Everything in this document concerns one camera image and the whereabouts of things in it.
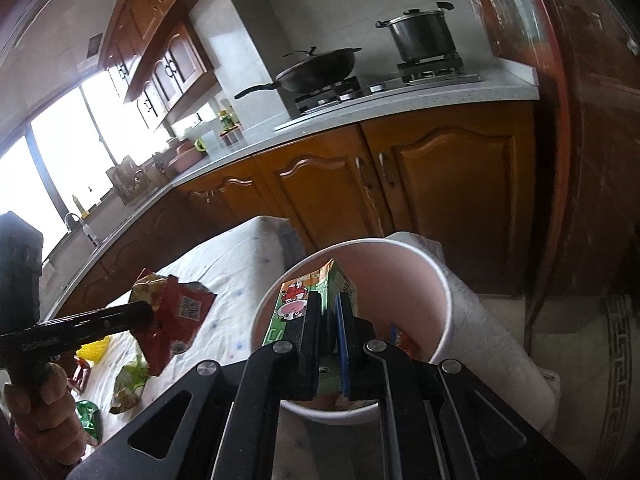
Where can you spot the pink bin with white rim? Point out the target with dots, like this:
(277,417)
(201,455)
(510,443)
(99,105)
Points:
(400,280)

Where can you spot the chrome sink faucet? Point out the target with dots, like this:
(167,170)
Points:
(75,222)

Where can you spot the green mug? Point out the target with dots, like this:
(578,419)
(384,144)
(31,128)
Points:
(200,145)

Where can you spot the green and orange drink carton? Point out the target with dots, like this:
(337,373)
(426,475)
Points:
(290,305)

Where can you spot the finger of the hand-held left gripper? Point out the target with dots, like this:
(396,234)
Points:
(75,327)

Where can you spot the pink lidded pot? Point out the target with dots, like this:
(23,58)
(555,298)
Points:
(185,160)

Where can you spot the condiment bottles set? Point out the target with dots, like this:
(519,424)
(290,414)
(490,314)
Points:
(229,127)

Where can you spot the tall wooden wall cabinets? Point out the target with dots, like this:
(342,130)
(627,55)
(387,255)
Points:
(140,10)

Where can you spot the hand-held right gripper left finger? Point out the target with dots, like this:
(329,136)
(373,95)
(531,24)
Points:
(305,350)

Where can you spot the yellow bottle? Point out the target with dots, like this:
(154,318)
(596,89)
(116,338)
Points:
(77,206)

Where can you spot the crushed red can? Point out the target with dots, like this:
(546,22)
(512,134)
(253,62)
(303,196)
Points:
(81,375)

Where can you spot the small wooden wall cabinets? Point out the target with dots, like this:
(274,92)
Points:
(175,70)

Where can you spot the green and yellow wrapper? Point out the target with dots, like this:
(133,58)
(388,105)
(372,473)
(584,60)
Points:
(130,385)

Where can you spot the kitchen window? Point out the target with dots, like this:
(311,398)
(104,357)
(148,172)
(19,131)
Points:
(65,150)

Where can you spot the gas stove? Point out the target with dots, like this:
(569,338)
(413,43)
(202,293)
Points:
(390,85)

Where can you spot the grey kitchen countertop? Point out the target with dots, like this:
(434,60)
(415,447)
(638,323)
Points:
(400,102)

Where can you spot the crushed green can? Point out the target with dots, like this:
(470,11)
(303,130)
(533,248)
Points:
(90,417)

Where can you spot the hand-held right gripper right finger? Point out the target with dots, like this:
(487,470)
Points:
(344,350)

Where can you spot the red and gold snack wrapper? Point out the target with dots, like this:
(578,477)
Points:
(180,310)

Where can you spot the black wok with lid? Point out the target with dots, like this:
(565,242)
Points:
(320,70)

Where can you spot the yellow foam fruit net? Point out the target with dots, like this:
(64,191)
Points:
(95,350)

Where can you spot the person's left hand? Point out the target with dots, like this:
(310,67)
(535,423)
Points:
(50,425)

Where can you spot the wooden base cabinets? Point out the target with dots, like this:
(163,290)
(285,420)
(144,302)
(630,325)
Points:
(450,185)

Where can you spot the steel stock pot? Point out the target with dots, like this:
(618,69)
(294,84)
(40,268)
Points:
(420,35)

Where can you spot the brown wooden door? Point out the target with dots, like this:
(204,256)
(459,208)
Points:
(575,135)

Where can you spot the orange snack wrapper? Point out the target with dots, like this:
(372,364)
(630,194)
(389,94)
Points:
(405,345)

